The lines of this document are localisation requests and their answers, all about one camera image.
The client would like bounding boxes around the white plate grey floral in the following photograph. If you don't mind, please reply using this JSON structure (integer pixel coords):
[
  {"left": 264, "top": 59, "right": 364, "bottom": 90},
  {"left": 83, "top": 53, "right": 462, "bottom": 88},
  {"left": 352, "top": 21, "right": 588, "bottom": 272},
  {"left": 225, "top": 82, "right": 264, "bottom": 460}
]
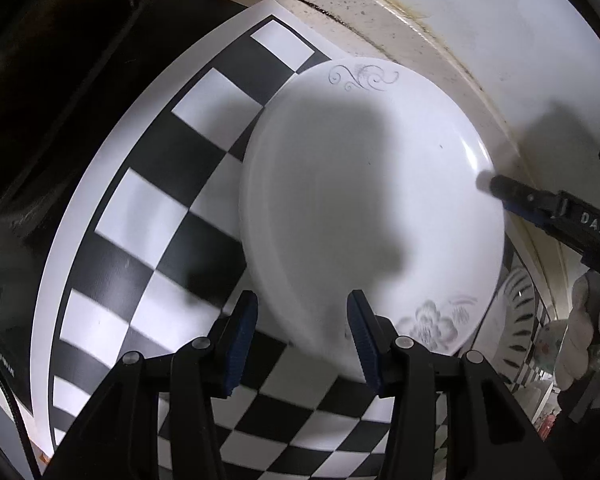
[{"left": 239, "top": 58, "right": 505, "bottom": 380}]

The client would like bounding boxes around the white plate blue leaf pattern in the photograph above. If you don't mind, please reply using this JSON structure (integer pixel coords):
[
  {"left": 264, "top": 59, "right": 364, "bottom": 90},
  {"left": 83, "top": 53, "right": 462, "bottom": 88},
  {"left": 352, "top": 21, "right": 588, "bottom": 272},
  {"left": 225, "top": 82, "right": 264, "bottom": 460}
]
[{"left": 491, "top": 266, "right": 536, "bottom": 389}]

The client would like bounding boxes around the black cable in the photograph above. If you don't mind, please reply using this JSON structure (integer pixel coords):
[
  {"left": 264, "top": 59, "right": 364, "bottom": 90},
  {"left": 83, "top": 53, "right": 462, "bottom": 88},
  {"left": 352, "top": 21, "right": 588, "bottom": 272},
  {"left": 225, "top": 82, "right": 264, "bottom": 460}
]
[{"left": 0, "top": 343, "right": 37, "bottom": 480}]

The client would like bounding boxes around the white gloved right hand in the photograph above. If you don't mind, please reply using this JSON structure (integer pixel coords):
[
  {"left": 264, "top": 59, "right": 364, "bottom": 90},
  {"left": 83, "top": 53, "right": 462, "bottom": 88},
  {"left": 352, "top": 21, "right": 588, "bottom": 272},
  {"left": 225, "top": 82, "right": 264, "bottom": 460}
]
[{"left": 554, "top": 271, "right": 600, "bottom": 392}]

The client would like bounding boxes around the white bowl floral decoration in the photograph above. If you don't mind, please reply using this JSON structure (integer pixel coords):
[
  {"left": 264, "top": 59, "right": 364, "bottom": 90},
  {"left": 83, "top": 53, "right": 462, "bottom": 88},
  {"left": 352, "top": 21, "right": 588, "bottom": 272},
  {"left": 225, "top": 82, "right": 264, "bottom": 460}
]
[{"left": 533, "top": 320, "right": 568, "bottom": 376}]

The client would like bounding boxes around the black white checkered mat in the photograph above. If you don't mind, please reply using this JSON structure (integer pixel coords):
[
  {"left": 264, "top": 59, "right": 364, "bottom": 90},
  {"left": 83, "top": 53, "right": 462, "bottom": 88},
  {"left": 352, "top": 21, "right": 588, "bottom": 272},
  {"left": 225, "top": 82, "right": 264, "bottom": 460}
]
[{"left": 31, "top": 0, "right": 392, "bottom": 479}]

